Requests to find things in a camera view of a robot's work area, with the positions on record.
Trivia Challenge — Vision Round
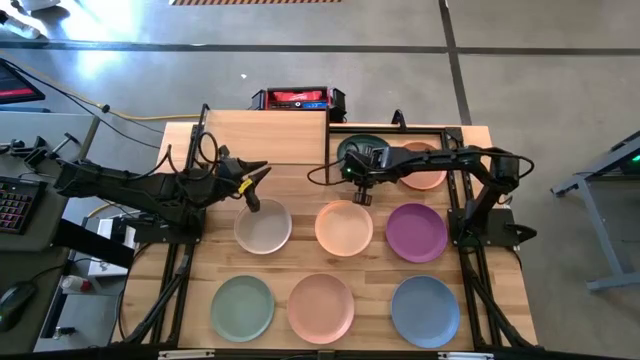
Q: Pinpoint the computer monitor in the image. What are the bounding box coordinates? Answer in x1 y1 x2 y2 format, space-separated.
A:
0 57 47 106

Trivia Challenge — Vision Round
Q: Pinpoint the black monitor cable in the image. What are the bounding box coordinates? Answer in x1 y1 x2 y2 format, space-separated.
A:
2 58 162 150

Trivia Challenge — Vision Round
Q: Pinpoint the black left camera cable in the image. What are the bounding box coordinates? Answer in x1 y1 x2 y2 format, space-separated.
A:
197 130 221 169

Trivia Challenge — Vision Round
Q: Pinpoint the dark green plate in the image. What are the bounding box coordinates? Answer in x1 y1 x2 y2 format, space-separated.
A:
337 133 391 165

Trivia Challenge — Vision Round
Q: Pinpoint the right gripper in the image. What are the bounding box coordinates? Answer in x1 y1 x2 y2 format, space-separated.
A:
352 145 394 208

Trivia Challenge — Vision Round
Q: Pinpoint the white bottle red cap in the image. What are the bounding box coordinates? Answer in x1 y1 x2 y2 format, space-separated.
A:
59 274 94 294

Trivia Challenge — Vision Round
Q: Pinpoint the grey side table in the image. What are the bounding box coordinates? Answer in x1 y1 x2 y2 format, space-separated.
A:
551 130 640 293

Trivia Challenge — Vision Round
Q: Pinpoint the white power box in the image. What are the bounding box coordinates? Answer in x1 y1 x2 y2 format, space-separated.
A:
88 217 137 279

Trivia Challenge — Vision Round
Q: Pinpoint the pink plate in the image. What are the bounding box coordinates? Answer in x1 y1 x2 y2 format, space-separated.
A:
286 272 356 346

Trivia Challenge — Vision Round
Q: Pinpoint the red and black toolbox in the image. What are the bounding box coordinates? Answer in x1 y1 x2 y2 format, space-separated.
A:
251 86 348 124

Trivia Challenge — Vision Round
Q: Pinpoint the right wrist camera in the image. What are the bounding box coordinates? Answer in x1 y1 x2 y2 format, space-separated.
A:
342 148 362 177

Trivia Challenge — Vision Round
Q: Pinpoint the black right camera cable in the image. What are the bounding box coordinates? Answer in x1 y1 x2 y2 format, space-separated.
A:
306 158 351 187

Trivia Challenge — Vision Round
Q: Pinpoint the black slanted panel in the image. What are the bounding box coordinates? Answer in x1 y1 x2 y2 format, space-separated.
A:
51 218 136 270

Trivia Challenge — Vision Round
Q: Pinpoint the blue plate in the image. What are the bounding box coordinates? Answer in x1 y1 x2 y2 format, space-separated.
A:
390 274 461 350

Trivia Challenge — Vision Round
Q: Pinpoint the person's foot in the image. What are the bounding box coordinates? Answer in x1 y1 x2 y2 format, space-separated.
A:
0 8 42 41

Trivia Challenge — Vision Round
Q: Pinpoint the black backlit keyboard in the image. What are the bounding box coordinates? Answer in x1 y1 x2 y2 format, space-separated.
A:
0 175 49 236

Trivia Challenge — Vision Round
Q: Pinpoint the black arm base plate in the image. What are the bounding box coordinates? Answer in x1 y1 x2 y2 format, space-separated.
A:
123 208 206 245
447 207 517 248

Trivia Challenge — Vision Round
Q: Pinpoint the light green plate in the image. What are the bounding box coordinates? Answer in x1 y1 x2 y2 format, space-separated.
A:
209 274 276 344

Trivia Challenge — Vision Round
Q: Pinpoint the black desk clamp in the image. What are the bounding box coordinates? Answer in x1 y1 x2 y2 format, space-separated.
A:
0 132 81 169

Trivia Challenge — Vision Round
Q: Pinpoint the orange plate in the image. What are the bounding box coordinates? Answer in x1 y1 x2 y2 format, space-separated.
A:
399 141 448 192

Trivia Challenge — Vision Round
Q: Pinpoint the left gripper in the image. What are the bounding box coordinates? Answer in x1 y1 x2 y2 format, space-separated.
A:
213 158 263 214

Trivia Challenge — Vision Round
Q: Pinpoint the peach plate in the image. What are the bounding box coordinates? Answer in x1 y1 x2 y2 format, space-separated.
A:
314 199 375 258

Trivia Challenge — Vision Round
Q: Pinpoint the black handle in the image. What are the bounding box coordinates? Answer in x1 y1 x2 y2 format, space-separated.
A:
503 223 539 245

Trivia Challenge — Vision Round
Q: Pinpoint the white bracket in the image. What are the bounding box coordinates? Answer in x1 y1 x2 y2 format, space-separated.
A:
437 351 496 360
157 349 217 360

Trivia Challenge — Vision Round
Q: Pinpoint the purple plate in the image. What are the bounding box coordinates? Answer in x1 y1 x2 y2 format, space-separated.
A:
385 202 449 265

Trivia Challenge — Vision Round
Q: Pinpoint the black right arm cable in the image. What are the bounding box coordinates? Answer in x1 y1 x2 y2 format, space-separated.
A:
477 147 536 206

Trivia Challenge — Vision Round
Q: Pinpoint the black camera cable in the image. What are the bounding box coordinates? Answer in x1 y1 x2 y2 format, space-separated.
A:
306 158 351 187
197 130 221 169

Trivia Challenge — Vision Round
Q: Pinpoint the yellow cable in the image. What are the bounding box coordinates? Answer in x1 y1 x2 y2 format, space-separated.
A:
9 54 202 123

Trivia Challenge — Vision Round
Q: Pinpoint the grey desk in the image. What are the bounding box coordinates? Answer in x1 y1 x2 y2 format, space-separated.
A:
0 110 101 354

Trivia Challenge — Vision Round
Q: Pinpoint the black computer mouse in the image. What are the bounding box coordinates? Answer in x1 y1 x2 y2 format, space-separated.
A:
0 280 39 334

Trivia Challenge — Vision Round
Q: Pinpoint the beige plate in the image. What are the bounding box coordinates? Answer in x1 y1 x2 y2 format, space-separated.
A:
233 198 293 256

